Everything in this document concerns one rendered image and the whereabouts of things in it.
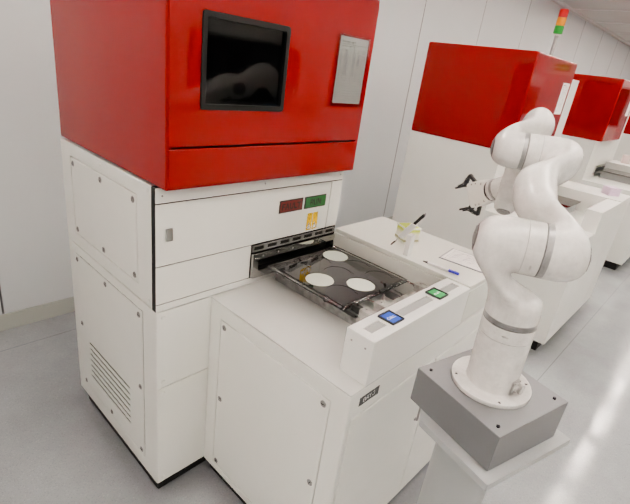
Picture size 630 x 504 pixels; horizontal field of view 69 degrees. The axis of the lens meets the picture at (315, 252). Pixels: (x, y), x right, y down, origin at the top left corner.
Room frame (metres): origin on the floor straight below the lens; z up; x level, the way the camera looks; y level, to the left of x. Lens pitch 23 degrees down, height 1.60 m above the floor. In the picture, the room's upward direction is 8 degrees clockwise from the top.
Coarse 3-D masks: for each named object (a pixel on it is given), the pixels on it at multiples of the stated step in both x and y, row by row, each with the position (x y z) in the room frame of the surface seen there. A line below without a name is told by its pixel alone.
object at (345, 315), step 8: (280, 280) 1.52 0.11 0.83; (288, 280) 1.50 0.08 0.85; (296, 288) 1.47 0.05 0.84; (304, 296) 1.44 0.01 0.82; (312, 296) 1.41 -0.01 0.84; (320, 304) 1.39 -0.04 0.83; (328, 304) 1.37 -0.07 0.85; (336, 312) 1.34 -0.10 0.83; (344, 312) 1.32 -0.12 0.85; (344, 320) 1.31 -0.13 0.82; (352, 320) 1.29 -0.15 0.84
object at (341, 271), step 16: (304, 256) 1.62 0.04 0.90; (320, 256) 1.64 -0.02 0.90; (352, 256) 1.69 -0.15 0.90; (288, 272) 1.46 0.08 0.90; (304, 272) 1.48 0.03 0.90; (320, 272) 1.49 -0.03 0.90; (336, 272) 1.51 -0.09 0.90; (352, 272) 1.53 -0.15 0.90; (368, 272) 1.55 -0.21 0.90; (384, 272) 1.57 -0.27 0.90; (320, 288) 1.37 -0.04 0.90; (336, 288) 1.39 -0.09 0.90; (352, 288) 1.40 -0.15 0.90
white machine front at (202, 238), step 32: (160, 192) 1.21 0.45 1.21; (192, 192) 1.29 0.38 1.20; (224, 192) 1.38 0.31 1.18; (256, 192) 1.48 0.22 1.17; (288, 192) 1.59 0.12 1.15; (320, 192) 1.72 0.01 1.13; (160, 224) 1.21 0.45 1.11; (192, 224) 1.29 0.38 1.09; (224, 224) 1.38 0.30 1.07; (256, 224) 1.49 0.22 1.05; (288, 224) 1.61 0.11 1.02; (320, 224) 1.74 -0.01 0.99; (160, 256) 1.21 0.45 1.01; (192, 256) 1.29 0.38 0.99; (224, 256) 1.39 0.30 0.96; (160, 288) 1.21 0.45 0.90; (192, 288) 1.30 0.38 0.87; (224, 288) 1.40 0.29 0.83
